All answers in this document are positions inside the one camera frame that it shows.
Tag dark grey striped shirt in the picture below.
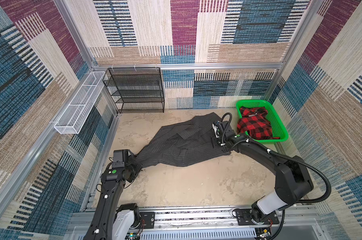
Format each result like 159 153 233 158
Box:
136 113 230 168

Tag green plastic basket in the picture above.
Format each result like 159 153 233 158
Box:
235 100 288 144

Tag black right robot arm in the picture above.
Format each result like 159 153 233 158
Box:
212 121 314 224

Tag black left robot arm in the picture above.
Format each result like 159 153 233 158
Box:
84 150 142 240

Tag red black plaid shirt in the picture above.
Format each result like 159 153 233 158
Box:
237 107 280 140

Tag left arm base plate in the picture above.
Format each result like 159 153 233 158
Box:
113 210 156 233

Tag white wire mesh tray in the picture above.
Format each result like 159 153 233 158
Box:
54 72 106 135

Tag black wire shelf rack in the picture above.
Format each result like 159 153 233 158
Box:
104 67 165 114

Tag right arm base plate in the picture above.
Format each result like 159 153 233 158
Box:
231 208 280 226

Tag black corrugated cable conduit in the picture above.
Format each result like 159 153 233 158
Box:
218 112 332 240

